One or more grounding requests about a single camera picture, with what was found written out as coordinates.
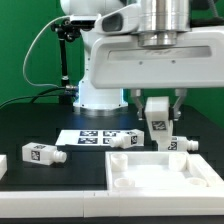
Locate black cable on table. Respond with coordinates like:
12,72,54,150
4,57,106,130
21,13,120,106
0,87,74,110

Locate marker sheet on table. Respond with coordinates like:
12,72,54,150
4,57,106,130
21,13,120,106
56,130,122,146

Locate black camera on stand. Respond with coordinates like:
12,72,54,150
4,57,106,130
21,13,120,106
51,18,95,105

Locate white L-shaped fence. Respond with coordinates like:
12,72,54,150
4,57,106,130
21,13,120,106
0,154,224,219

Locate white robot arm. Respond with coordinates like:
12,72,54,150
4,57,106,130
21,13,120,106
60,0,224,120

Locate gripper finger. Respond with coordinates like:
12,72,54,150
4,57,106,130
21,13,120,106
169,88,187,121
130,89,144,120

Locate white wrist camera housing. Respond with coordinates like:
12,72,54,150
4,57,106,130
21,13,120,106
94,4,140,35

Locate white square table top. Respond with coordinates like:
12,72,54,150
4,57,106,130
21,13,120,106
105,151,224,191

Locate white block left edge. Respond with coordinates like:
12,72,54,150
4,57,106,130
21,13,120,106
0,155,7,180

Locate grey camera cable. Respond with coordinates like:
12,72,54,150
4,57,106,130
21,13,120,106
22,15,79,93

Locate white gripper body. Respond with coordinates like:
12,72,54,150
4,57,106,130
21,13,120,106
89,26,224,89

